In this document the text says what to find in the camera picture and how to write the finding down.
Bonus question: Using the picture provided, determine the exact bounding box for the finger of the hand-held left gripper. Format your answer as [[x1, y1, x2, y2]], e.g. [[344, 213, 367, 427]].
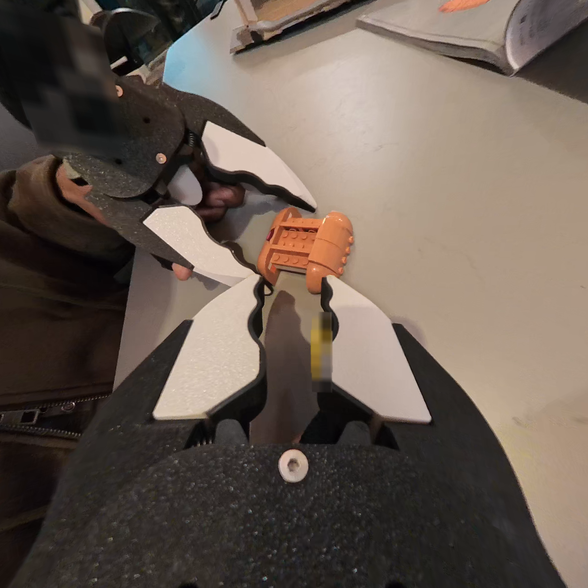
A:
[[142, 203, 261, 288], [199, 120, 319, 213]]

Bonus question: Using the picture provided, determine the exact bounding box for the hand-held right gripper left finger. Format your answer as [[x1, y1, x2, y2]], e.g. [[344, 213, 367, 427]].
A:
[[152, 275, 268, 422]]

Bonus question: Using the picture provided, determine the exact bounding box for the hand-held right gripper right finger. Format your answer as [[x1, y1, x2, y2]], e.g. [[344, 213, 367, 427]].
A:
[[317, 275, 433, 426]]

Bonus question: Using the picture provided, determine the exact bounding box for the brown lego assembly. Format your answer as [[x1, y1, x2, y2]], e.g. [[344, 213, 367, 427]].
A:
[[257, 207, 356, 296]]

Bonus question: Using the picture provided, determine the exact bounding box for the printed lego set box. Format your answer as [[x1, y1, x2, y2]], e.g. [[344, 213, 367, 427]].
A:
[[228, 0, 352, 55]]

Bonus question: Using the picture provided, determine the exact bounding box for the lego instruction booklet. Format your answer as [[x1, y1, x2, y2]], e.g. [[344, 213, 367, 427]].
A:
[[356, 0, 588, 77]]

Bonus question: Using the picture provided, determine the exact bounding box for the person's left hand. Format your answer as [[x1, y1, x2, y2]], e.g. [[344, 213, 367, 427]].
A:
[[55, 158, 248, 282]]

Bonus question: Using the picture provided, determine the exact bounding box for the brown hooded jacket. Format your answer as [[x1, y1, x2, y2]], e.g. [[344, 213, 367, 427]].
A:
[[0, 155, 140, 556]]

